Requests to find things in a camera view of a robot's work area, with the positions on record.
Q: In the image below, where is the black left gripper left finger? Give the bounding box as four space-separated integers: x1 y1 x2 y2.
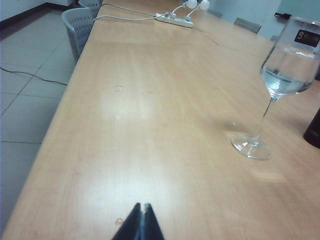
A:
111 202 142 240

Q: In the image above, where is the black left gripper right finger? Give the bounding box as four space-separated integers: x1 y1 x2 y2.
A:
141 203 166 240

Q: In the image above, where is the black thermos cup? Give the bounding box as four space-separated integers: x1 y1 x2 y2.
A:
302 107 320 150

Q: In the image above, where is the clear stemmed wine glass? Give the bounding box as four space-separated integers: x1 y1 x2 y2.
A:
230 16 320 161

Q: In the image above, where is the white power strip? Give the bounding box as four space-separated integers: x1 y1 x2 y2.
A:
154 12 195 29

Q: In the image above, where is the black floor cable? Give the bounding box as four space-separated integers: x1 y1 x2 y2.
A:
0 66 69 87

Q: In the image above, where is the white power cable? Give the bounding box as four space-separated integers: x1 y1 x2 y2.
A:
92 1 158 22

